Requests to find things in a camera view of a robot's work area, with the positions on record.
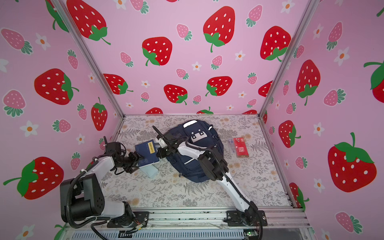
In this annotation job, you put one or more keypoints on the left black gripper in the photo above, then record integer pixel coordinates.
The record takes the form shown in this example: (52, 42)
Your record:
(133, 159)

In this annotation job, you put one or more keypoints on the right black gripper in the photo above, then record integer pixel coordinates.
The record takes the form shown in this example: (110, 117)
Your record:
(159, 153)

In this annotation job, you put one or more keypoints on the brown black scroll book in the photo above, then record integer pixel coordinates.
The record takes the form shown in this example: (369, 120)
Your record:
(148, 150)

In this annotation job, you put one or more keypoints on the navy blue student backpack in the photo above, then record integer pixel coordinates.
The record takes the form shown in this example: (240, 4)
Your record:
(200, 154)

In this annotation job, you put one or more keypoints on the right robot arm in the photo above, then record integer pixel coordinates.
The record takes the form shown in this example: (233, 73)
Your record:
(242, 203)

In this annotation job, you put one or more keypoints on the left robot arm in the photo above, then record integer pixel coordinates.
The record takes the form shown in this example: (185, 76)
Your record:
(82, 199)

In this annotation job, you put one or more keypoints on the red card pack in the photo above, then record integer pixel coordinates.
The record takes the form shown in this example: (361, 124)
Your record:
(241, 148)

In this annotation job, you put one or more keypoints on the light blue pencil case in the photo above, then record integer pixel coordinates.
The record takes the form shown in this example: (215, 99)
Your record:
(150, 170)

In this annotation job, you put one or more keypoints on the clear plastic box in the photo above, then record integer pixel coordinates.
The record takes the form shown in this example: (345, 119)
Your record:
(231, 145)

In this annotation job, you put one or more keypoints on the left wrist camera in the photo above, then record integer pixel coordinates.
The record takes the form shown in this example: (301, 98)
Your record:
(114, 148)

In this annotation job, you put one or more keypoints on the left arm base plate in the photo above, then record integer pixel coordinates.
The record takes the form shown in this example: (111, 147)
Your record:
(138, 219)

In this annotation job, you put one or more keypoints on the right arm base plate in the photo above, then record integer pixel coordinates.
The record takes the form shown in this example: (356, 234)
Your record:
(248, 219)

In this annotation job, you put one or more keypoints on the aluminium front rail frame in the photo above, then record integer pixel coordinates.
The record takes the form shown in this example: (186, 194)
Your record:
(207, 223)

